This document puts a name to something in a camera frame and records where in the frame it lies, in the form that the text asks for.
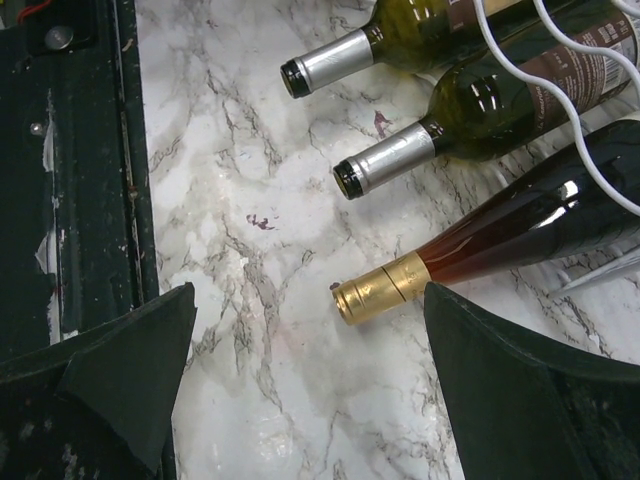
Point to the dark bottle silver neck lower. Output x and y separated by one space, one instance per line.
478 111

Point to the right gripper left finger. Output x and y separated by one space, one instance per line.
99 405

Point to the white wire wine rack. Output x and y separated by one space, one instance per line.
628 262

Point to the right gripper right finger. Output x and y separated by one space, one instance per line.
525 406

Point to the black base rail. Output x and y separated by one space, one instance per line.
77 233

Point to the red wine bottle gold cap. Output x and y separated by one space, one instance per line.
552 211

